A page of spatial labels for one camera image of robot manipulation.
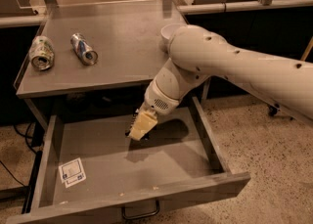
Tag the blue silver soda can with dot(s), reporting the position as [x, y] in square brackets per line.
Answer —
[85, 53]

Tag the black chocolate bar wrapper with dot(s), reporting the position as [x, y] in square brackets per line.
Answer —
[139, 126]

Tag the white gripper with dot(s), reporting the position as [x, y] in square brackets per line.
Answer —
[157, 103]

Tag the open grey top drawer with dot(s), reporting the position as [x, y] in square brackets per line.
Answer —
[180, 165]

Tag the white ceramic bowl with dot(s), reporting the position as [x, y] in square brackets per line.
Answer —
[166, 32]

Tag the green white soda can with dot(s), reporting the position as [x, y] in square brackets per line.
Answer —
[41, 53]

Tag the grey metal cabinet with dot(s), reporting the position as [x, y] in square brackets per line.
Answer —
[126, 37]

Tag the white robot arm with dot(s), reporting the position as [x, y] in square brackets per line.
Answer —
[195, 54]

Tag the black drawer handle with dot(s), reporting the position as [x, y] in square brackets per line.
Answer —
[140, 210]

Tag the white paper tag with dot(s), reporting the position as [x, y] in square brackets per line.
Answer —
[72, 172]

